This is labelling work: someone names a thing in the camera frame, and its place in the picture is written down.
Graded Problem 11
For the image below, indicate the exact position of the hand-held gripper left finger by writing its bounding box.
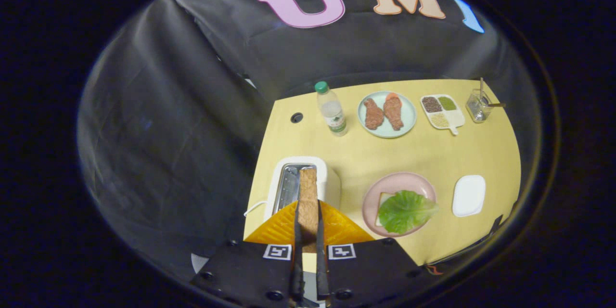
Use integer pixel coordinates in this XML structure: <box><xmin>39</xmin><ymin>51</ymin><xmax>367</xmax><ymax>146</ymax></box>
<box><xmin>190</xmin><ymin>197</ymin><xmax>305</xmax><ymax>308</ymax></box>

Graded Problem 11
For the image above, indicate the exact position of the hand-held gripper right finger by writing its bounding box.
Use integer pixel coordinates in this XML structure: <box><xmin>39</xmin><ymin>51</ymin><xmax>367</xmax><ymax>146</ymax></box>
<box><xmin>315</xmin><ymin>199</ymin><xmax>426</xmax><ymax>308</ymax></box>

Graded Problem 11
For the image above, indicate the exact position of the brown-crust bread slice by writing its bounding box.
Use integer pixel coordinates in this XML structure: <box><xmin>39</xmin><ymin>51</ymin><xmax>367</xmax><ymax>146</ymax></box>
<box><xmin>297</xmin><ymin>167</ymin><xmax>319</xmax><ymax>254</ymax></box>

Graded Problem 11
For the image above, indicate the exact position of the green lettuce leaf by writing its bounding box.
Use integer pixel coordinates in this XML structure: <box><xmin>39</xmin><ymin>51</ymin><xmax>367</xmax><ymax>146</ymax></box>
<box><xmin>378</xmin><ymin>190</ymin><xmax>439</xmax><ymax>234</ymax></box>

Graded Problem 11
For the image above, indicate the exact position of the white toaster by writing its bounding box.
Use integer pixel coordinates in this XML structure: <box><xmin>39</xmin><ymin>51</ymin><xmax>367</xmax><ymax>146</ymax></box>
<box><xmin>262</xmin><ymin>156</ymin><xmax>342</xmax><ymax>224</ymax></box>

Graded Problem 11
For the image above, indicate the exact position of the toast slice on plate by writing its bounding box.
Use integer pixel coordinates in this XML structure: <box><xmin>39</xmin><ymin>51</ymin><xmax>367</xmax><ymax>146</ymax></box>
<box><xmin>375</xmin><ymin>192</ymin><xmax>396</xmax><ymax>227</ymax></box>

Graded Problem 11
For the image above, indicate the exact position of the pink plate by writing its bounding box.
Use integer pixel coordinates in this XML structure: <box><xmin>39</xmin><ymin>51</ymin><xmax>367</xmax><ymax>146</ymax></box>
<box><xmin>362</xmin><ymin>172</ymin><xmax>437</xmax><ymax>238</ymax></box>

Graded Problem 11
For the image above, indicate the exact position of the clear water bottle green cap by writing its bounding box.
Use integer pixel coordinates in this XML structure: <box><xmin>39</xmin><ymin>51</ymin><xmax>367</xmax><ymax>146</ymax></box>
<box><xmin>314</xmin><ymin>81</ymin><xmax>348</xmax><ymax>137</ymax></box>

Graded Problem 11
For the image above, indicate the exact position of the small white dish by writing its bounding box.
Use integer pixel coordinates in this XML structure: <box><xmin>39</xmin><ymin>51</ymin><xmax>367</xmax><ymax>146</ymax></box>
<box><xmin>452</xmin><ymin>175</ymin><xmax>487</xmax><ymax>218</ymax></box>

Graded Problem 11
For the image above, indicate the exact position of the brown meat piece red tip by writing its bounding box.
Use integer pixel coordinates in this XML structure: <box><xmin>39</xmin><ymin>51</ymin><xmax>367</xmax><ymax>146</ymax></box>
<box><xmin>383</xmin><ymin>92</ymin><xmax>405</xmax><ymax>131</ymax></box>

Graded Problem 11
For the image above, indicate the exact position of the light blue plate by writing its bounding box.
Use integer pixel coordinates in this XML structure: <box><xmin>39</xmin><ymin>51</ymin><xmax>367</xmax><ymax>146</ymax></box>
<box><xmin>357</xmin><ymin>90</ymin><xmax>417</xmax><ymax>139</ymax></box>

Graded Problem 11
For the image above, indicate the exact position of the black backdrop cloth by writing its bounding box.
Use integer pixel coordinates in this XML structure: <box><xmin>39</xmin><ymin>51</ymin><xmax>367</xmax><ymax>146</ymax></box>
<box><xmin>77</xmin><ymin>0</ymin><xmax>535</xmax><ymax>280</ymax></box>

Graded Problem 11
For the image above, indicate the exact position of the white divided condiment dish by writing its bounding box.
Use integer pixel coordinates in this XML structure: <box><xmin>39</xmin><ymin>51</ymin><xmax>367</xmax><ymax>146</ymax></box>
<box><xmin>420</xmin><ymin>94</ymin><xmax>466</xmax><ymax>136</ymax></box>

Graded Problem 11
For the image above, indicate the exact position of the clear glass cup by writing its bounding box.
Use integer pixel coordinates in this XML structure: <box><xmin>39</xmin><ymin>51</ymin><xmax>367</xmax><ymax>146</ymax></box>
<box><xmin>465</xmin><ymin>89</ymin><xmax>494</xmax><ymax>123</ymax></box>

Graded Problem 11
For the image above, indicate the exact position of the white toaster cable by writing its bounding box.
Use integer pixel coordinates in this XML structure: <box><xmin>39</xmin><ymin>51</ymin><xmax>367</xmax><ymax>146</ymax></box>
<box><xmin>243</xmin><ymin>200</ymin><xmax>268</xmax><ymax>217</ymax></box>

